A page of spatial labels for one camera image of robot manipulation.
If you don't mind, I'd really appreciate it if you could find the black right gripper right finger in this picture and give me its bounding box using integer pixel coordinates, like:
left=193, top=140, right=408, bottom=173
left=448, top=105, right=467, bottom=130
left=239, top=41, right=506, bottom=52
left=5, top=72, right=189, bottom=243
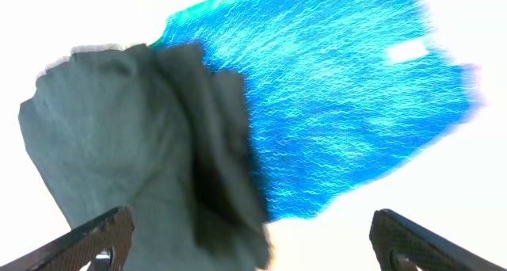
left=369, top=209, right=506, bottom=271

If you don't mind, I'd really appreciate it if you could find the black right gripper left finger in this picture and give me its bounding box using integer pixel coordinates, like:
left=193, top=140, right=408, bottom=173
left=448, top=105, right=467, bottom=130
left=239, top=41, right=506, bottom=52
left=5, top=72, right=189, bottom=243
left=1, top=207, right=134, bottom=271

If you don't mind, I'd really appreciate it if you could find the blue sequin garment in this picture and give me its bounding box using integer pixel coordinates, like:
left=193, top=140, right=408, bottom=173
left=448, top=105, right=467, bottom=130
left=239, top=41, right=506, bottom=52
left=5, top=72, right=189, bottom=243
left=154, top=0, right=478, bottom=219

